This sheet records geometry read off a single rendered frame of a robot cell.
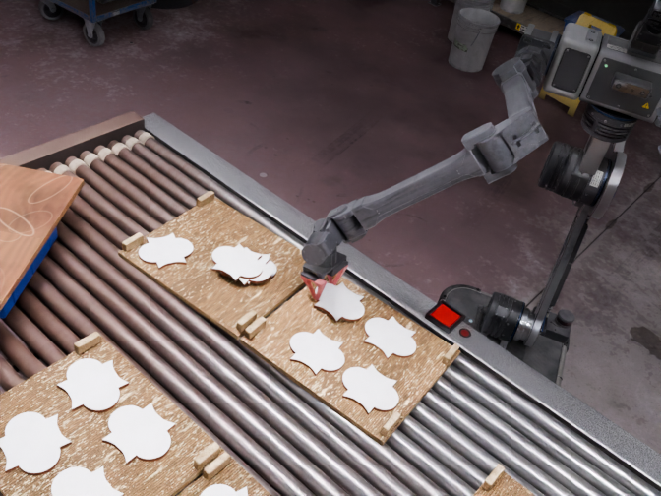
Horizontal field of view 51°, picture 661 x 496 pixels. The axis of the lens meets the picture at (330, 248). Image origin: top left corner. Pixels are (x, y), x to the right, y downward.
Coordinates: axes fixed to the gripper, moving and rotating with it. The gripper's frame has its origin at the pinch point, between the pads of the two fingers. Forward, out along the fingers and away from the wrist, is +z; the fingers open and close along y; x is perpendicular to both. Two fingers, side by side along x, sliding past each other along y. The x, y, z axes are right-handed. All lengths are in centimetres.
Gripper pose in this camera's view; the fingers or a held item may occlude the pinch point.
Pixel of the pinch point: (324, 289)
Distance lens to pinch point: 177.6
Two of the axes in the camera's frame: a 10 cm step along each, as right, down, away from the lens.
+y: -6.0, 4.4, -6.7
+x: 8.0, 3.5, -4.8
